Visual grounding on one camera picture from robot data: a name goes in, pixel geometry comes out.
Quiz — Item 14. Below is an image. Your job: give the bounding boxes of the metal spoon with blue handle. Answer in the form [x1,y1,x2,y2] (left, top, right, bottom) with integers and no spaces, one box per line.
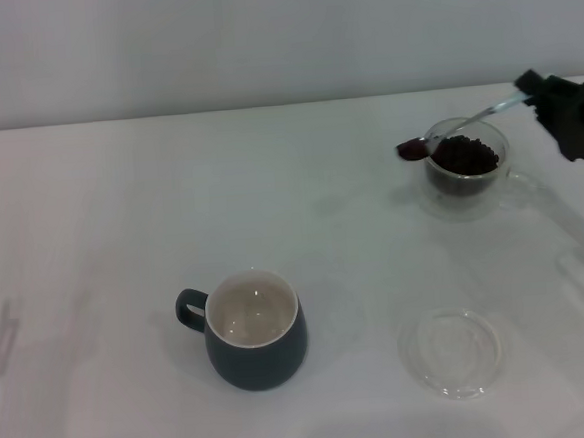
[391,88,537,165]

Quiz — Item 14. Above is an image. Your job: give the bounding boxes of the dark roasted coffee beans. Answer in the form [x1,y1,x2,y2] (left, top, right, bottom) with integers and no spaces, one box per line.
[429,132,501,179]

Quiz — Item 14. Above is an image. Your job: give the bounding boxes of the clear glass saucer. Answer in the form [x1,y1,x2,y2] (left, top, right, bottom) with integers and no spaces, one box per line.
[395,304,510,405]

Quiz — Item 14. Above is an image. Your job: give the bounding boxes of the clear glass cup with handle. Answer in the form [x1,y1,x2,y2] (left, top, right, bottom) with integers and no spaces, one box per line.
[414,110,548,225]

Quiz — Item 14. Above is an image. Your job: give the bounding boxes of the dark grey ceramic mug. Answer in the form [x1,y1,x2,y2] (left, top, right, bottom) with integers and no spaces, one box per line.
[172,264,313,397]

